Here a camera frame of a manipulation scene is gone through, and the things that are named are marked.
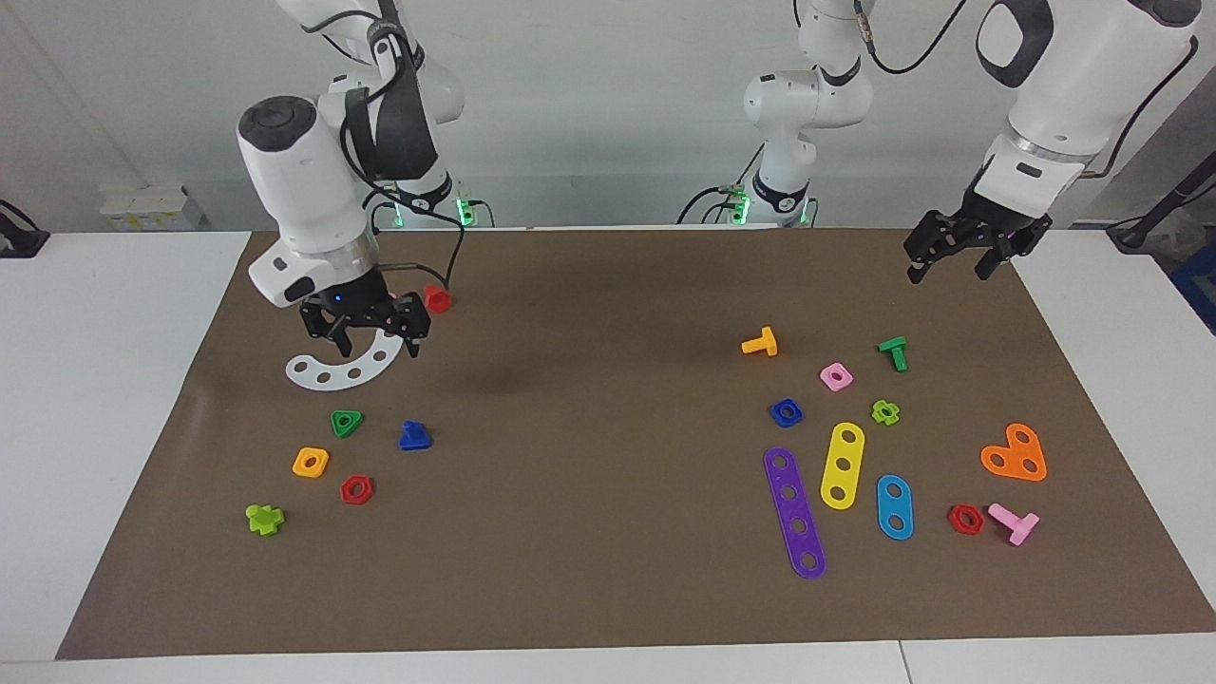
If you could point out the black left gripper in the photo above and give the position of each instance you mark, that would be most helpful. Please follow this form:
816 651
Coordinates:
978 230

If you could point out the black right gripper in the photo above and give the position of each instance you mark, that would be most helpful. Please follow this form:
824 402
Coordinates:
366 309

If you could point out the blue plastic toy screw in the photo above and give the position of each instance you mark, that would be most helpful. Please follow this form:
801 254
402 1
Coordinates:
415 439

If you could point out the blue square toy nut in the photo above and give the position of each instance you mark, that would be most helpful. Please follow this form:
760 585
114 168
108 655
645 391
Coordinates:
777 416

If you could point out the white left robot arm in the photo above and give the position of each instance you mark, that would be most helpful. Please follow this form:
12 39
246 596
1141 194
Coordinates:
1064 95

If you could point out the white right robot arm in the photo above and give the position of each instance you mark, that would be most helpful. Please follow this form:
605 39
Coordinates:
304 190

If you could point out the white curved perforated plate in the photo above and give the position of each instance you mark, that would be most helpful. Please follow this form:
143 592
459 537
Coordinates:
338 380

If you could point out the red plastic toy screw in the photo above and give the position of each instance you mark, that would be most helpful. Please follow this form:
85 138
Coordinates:
439 301

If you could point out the green triangular toy nut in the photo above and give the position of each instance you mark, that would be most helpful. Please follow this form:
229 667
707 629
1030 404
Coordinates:
336 418

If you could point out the green plastic toy screw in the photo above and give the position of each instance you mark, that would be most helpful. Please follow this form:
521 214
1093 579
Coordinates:
896 353

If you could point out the orange square toy nut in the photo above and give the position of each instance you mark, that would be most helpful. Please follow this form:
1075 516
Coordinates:
299 465

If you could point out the red hexagonal toy nut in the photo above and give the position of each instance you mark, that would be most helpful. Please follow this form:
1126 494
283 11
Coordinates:
954 521
347 494

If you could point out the lime green cross nut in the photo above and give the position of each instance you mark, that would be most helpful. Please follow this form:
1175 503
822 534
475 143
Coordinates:
878 412

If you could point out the pink square toy nut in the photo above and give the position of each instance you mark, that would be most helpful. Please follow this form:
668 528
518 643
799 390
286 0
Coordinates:
826 372

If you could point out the orange heart-shaped plate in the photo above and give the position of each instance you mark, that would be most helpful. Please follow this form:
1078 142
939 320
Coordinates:
1015 454

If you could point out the orange plastic toy screw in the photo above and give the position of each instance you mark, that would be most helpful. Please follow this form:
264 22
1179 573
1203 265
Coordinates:
763 344

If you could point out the lime green cross screw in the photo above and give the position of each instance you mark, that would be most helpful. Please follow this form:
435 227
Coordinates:
261 521

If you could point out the yellow three-hole plate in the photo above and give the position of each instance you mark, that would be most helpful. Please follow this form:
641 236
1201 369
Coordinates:
844 452

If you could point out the blue two-hole oval plate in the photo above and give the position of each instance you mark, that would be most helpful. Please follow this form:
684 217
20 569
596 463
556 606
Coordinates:
894 507

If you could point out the blue crate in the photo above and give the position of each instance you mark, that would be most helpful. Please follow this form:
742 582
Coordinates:
1199 285

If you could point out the pink plastic toy screw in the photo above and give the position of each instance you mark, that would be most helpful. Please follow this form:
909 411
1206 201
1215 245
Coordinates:
1007 518

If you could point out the purple four-hole plate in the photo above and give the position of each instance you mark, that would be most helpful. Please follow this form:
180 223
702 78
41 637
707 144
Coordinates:
785 478

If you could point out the brown paper table mat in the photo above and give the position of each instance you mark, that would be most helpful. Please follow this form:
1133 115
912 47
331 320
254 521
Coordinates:
589 513

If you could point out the white power strip box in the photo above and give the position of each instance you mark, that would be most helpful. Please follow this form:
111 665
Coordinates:
142 209

